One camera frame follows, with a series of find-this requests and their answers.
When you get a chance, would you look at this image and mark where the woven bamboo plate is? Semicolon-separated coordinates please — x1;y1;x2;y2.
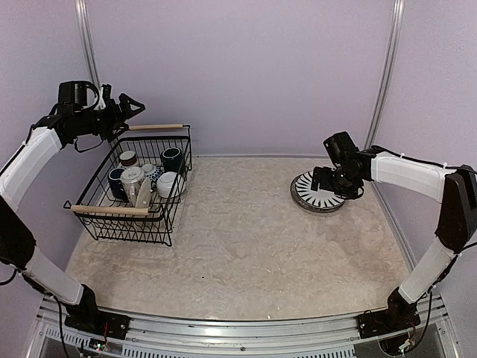
135;178;151;209

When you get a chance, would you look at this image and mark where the left aluminium frame post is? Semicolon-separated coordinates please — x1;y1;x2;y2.
74;0;101;87

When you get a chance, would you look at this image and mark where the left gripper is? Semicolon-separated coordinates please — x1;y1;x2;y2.
75;92;145;142

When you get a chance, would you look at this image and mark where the brown striped ceramic cup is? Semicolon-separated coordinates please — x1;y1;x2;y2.
119;151;138;168

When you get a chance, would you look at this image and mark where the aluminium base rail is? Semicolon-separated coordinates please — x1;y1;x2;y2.
25;290;459;358

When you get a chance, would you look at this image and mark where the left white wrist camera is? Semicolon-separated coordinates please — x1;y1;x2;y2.
88;84;112;110

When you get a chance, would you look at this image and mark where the blue patterned white bowl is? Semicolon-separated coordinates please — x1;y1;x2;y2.
141;163;162;189

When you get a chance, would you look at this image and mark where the dark green ceramic mug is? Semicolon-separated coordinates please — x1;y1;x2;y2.
161;147;184;173

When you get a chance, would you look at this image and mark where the plain white bowl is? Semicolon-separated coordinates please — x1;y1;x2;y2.
156;172;186;198

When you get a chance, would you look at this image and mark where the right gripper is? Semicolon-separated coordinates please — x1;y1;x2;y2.
311;165;360;199

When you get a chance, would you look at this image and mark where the black white striped plate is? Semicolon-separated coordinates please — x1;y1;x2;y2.
294;172;346;209

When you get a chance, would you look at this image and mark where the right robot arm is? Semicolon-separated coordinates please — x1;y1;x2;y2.
313;139;476;331

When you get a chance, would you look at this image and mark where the navy blue ceramic mug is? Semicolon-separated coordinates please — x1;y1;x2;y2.
107;168;127;201

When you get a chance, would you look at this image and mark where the right aluminium frame post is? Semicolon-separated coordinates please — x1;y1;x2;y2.
364;0;405;148

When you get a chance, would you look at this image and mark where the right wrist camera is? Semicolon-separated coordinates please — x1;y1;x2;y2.
323;131;359;166

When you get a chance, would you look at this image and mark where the grey deer print plate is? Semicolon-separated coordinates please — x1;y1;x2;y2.
289;169;347;216

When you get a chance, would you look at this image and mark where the white floral print mug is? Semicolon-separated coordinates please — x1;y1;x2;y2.
120;166;145;207

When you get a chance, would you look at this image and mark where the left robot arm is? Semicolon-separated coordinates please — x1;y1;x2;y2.
1;94;145;332

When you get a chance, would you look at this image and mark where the black wire dish rack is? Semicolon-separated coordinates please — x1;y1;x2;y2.
63;125;192;246

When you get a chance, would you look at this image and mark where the aluminium frame post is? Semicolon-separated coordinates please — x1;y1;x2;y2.
364;0;405;148
74;0;101;87

